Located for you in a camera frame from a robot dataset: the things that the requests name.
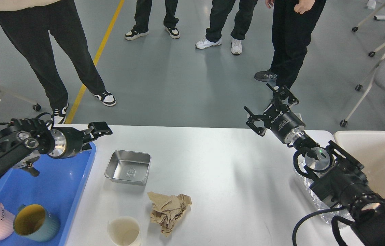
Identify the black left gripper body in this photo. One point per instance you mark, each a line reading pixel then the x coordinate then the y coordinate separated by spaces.
pixel 66 142

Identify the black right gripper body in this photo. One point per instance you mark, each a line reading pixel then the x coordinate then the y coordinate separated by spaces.
pixel 284 124

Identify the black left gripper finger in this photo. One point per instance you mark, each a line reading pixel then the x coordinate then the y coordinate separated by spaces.
pixel 84 146
pixel 96 130

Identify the stainless steel rectangular tray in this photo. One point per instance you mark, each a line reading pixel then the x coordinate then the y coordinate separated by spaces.
pixel 128 167

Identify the blue-green mug yellow inside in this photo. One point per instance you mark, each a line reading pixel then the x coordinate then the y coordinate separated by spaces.
pixel 36 223

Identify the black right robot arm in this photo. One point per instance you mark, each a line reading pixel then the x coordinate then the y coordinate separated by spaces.
pixel 337 177

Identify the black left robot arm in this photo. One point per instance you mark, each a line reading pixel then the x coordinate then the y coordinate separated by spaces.
pixel 23 141

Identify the blue plastic tray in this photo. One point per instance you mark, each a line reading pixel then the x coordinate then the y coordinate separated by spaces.
pixel 57 188

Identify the person with grey sneakers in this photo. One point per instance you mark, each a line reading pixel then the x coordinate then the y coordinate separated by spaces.
pixel 292 27

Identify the white paper cup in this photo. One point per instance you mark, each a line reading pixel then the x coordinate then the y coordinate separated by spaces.
pixel 124 231

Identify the crumpled brown paper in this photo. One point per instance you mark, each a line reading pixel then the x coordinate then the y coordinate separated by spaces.
pixel 168 210

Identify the white plastic bin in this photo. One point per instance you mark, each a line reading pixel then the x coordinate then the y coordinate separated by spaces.
pixel 368 147

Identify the crushed clear plastic bottle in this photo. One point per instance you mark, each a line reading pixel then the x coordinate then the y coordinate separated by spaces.
pixel 303 184

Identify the person in cream top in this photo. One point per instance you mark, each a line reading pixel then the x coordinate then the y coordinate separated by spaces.
pixel 28 24

